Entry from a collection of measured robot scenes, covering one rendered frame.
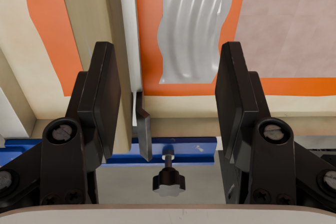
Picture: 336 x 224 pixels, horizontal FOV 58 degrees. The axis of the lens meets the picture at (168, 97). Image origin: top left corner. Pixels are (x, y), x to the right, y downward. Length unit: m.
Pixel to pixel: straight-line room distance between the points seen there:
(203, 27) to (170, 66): 0.07
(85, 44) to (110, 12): 0.03
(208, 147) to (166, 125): 0.07
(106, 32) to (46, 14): 0.14
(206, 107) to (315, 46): 0.16
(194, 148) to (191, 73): 0.12
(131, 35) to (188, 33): 0.07
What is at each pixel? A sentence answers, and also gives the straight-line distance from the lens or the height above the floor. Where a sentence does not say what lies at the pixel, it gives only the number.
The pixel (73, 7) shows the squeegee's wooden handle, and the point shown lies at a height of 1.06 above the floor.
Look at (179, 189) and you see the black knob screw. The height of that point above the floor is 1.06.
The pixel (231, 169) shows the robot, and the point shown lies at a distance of 1.28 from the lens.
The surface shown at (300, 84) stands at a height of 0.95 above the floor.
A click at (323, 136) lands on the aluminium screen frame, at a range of 0.50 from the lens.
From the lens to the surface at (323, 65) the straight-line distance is 0.44.
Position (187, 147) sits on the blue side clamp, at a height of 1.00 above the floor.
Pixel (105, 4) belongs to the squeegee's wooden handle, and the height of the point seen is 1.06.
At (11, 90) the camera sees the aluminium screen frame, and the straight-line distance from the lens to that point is 0.42.
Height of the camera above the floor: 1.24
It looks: 41 degrees down
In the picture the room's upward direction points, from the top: 178 degrees clockwise
